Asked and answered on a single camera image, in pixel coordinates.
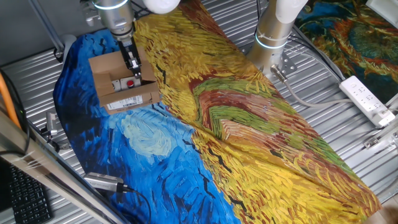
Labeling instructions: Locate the black camera cable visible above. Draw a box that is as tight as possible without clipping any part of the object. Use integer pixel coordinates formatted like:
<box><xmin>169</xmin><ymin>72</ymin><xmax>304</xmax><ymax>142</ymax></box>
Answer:
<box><xmin>124</xmin><ymin>185</ymin><xmax>152</xmax><ymax>224</ymax></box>

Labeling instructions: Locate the thick grey base cable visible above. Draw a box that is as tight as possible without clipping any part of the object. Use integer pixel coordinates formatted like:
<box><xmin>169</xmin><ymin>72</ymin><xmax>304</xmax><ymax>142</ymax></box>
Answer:
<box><xmin>269</xmin><ymin>64</ymin><xmax>354</xmax><ymax>109</ymax></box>

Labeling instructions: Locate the grey frame pole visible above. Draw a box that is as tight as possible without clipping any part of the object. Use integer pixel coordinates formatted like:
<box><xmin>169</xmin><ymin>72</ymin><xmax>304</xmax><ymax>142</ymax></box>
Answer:
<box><xmin>27</xmin><ymin>0</ymin><xmax>65</xmax><ymax>56</ymax></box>

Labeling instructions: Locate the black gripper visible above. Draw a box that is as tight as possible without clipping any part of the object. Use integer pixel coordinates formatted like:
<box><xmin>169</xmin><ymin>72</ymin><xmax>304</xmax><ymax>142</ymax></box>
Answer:
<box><xmin>118</xmin><ymin>37</ymin><xmax>143</xmax><ymax>79</ymax></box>

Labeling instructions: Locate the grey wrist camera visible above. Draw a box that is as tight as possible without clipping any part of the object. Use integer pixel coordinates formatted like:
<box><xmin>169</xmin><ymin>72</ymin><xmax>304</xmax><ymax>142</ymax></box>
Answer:
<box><xmin>83</xmin><ymin>6</ymin><xmax>100</xmax><ymax>27</ymax></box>

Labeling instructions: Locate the orange cable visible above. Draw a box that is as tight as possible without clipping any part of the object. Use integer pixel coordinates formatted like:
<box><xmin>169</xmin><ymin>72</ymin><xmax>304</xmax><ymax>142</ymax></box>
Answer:
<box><xmin>0</xmin><ymin>73</ymin><xmax>22</xmax><ymax>130</ymax></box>

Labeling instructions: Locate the small silver clamp device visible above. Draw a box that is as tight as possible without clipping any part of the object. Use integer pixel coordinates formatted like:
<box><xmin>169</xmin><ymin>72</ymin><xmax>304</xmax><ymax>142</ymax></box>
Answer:
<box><xmin>45</xmin><ymin>111</ymin><xmax>60</xmax><ymax>138</ymax></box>

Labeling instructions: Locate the black computer keyboard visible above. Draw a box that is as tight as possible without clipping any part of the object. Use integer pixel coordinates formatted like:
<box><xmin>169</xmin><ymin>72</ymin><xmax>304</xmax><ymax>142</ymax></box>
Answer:
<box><xmin>6</xmin><ymin>163</ymin><xmax>53</xmax><ymax>224</ymax></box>

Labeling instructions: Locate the wheatfield painting print tablecloth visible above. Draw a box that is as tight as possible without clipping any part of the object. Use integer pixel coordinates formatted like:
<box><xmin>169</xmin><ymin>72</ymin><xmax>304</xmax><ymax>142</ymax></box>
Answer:
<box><xmin>52</xmin><ymin>0</ymin><xmax>382</xmax><ymax>224</ymax></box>

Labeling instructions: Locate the grey mount plate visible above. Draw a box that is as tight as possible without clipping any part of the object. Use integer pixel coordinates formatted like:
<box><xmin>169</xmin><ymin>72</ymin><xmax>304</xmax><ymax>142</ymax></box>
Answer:
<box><xmin>60</xmin><ymin>33</ymin><xmax>78</xmax><ymax>65</ymax></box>

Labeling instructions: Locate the brown cardboard shipping box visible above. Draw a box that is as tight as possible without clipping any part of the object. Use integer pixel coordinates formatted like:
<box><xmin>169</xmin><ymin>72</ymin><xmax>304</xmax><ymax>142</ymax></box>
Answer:
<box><xmin>88</xmin><ymin>46</ymin><xmax>161</xmax><ymax>115</ymax></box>

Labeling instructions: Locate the silver depth camera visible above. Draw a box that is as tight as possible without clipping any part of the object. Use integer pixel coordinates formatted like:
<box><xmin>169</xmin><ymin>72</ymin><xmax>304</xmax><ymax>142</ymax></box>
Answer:
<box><xmin>83</xmin><ymin>172</ymin><xmax>132</xmax><ymax>194</ymax></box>

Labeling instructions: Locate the metal corner bracket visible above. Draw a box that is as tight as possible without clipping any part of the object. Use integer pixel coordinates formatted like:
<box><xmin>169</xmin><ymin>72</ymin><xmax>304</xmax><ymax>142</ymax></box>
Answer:
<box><xmin>362</xmin><ymin>123</ymin><xmax>398</xmax><ymax>149</ymax></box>

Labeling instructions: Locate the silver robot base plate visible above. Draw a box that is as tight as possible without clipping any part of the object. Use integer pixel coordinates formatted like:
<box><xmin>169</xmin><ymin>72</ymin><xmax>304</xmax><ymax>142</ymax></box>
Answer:
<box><xmin>239</xmin><ymin>46</ymin><xmax>298</xmax><ymax>82</ymax></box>

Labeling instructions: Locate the red push button box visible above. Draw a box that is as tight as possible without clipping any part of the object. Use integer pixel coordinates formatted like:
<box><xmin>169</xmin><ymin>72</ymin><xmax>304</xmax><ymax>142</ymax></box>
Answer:
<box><xmin>119</xmin><ymin>76</ymin><xmax>142</xmax><ymax>91</ymax></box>

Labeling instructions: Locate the white power strip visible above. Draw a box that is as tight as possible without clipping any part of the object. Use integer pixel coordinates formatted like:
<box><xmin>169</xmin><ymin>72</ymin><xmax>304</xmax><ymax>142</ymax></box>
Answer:
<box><xmin>338</xmin><ymin>75</ymin><xmax>397</xmax><ymax>128</ymax></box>

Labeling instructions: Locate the white flat object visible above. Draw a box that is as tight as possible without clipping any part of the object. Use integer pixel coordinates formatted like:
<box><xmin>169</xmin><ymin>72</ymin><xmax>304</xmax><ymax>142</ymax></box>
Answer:
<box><xmin>365</xmin><ymin>0</ymin><xmax>398</xmax><ymax>21</ymax></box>

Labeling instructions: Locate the aluminium frame bar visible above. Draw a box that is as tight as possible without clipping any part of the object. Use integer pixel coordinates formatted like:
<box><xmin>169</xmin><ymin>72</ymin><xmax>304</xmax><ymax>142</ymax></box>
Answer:
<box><xmin>0</xmin><ymin>111</ymin><xmax>131</xmax><ymax>224</ymax></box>

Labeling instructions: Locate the sunflower painting print cloth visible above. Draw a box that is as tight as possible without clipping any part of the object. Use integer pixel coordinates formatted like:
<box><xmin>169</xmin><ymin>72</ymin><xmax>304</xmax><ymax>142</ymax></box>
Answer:
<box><xmin>294</xmin><ymin>0</ymin><xmax>398</xmax><ymax>105</ymax></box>

